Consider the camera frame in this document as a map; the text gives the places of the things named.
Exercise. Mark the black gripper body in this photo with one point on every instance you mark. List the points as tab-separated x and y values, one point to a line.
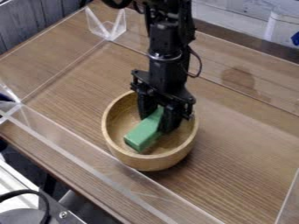
163	81

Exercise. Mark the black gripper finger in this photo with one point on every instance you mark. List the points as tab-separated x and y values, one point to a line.
147	105
175	112

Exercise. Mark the green rectangular block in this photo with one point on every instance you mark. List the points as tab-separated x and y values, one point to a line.
141	136

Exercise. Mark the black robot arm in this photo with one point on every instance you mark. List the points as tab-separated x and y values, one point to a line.
169	26

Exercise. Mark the brown wooden bowl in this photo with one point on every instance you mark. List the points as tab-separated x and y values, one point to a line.
169	148

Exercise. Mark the clear acrylic tray walls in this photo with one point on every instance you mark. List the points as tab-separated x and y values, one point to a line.
224	170

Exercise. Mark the white cylindrical container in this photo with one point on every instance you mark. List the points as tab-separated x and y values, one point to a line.
281	28

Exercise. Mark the grey metal bracket with screw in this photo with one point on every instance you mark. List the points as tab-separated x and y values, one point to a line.
60	215

